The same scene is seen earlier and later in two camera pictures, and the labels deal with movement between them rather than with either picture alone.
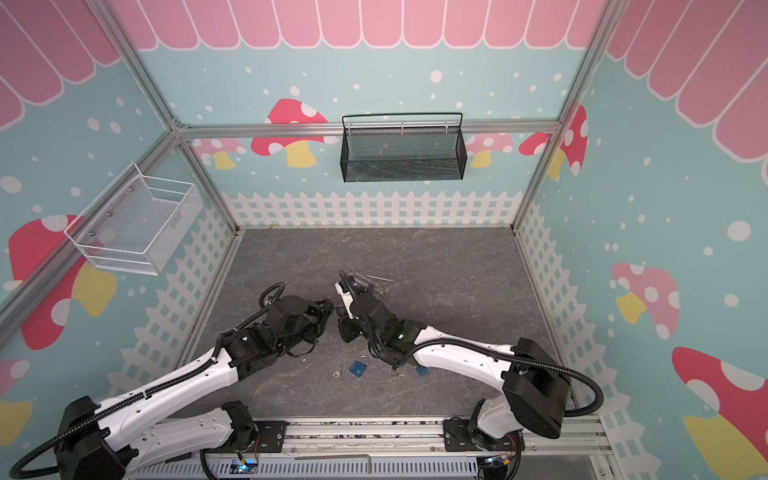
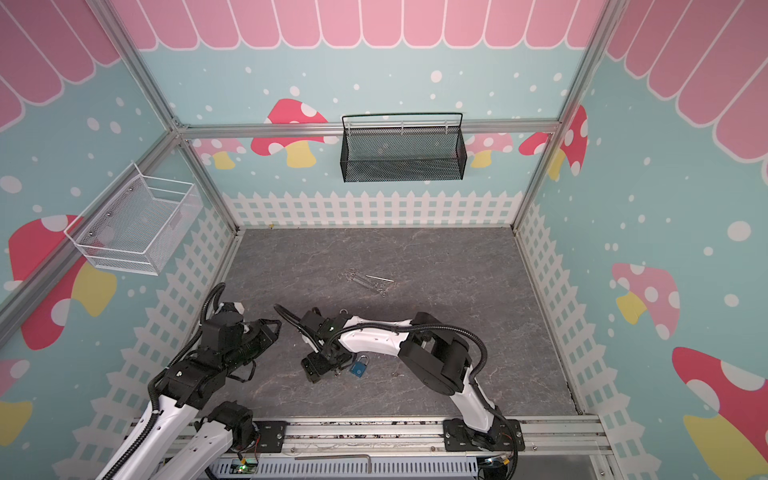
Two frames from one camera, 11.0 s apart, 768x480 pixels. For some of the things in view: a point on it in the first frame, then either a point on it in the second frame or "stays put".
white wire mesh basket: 138,222 stays put
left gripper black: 320,314 → 264,333
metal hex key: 379,278 stays put
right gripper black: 358,300 → 321,343
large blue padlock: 358,368 stays put
